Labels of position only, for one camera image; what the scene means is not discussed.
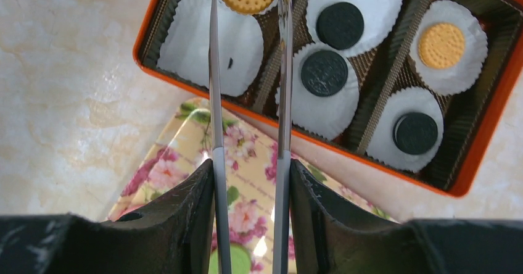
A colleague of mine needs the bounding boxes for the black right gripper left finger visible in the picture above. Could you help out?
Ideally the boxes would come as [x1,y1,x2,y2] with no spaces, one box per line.
[1,160,215,273]

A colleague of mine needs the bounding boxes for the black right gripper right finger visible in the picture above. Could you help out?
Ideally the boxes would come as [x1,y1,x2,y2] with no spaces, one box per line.
[290,160,522,273]

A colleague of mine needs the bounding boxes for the metal tongs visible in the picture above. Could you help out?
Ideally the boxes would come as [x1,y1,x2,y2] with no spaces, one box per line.
[208,0,294,273]

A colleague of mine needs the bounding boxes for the black cookie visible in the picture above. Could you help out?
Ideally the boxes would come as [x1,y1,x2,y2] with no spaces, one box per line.
[316,2,364,50]
[392,112,438,156]
[301,50,348,98]

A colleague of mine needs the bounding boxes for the orange cookie box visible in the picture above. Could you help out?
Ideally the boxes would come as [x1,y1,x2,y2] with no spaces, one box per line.
[133,0,522,197]

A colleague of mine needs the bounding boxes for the green cookie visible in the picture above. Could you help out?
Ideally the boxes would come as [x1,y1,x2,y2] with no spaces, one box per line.
[208,244,252,274]

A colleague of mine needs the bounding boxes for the floral serving tray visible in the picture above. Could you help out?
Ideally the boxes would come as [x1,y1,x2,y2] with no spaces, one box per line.
[107,97,397,274]

